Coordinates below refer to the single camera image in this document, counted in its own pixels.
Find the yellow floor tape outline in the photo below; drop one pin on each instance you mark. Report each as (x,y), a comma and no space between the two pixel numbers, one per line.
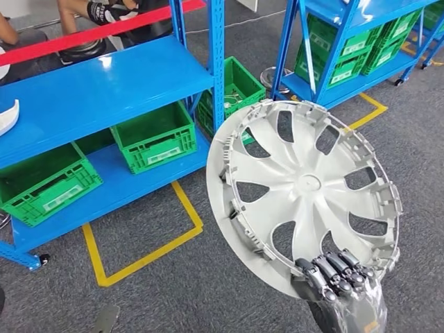
(374,108)
(409,49)
(94,257)

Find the red barrier tape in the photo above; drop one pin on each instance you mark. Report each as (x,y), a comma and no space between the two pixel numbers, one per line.
(87,34)

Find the person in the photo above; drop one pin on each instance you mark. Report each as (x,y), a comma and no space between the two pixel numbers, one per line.
(72,14)
(7,32)

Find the white plastic car part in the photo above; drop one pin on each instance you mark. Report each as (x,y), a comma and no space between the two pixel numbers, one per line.
(7,119)

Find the grey wheel hubcap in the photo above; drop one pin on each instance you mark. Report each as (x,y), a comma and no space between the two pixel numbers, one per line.
(305,184)

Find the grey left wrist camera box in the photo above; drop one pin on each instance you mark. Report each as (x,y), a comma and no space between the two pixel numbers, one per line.
(106,321)

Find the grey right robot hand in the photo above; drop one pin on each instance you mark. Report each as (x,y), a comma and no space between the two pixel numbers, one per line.
(346,312)

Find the chrome round floor disc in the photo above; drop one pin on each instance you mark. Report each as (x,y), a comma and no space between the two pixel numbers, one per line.
(266,77)

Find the blue metal shelf rack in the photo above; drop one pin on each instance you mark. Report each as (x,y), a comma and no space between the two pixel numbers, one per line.
(322,7)
(104,87)

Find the black round stool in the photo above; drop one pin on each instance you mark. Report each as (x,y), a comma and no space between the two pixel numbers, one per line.
(83,50)

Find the white cabinet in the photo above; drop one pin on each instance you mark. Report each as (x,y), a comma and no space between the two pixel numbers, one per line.
(249,3)

